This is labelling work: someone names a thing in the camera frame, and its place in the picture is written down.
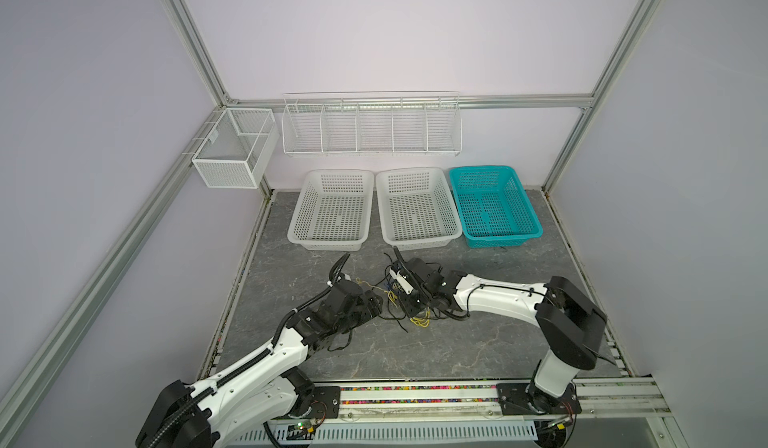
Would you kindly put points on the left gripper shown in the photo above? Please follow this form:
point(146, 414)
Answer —
point(366, 313)

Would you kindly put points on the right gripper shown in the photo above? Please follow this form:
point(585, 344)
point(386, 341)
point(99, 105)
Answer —
point(403, 298)

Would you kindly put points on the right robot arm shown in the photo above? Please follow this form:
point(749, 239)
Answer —
point(571, 323)

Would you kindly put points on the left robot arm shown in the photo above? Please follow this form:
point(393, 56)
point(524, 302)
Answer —
point(265, 384)

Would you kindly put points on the middle white plastic basket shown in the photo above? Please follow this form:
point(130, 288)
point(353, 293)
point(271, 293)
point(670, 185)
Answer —
point(416, 208)

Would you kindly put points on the white plastic basket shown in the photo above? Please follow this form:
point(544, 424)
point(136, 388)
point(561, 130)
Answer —
point(333, 211)
point(416, 208)

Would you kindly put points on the left white plastic basket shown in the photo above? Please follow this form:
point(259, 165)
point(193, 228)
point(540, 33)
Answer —
point(333, 211)

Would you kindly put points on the teal plastic basket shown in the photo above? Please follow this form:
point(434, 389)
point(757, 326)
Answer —
point(493, 207)

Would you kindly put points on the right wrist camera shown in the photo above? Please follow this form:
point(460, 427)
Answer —
point(401, 281)

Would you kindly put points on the white wire wall rack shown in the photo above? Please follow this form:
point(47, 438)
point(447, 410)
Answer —
point(388, 123)

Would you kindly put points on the white mesh wall box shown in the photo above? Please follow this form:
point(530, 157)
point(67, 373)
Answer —
point(237, 149)

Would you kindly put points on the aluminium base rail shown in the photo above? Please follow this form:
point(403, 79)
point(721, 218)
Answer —
point(433, 413)

